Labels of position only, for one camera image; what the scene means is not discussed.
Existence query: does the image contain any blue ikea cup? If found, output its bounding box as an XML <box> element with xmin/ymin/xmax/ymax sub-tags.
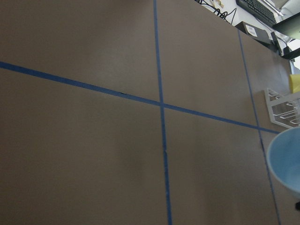
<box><xmin>267</xmin><ymin>127</ymin><xmax>300</xmax><ymax>199</ymax></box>

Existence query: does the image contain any yellow ikea cup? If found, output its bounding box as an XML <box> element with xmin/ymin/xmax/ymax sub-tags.
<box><xmin>289</xmin><ymin>74</ymin><xmax>300</xmax><ymax>93</ymax></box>

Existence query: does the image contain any black keyboard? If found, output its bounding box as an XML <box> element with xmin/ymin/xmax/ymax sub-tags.
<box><xmin>236</xmin><ymin>0</ymin><xmax>277</xmax><ymax>27</ymax></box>

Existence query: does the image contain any white wire cup rack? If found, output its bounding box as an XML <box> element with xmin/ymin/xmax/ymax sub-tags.
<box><xmin>264</xmin><ymin>88</ymin><xmax>300</xmax><ymax>128</ymax></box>

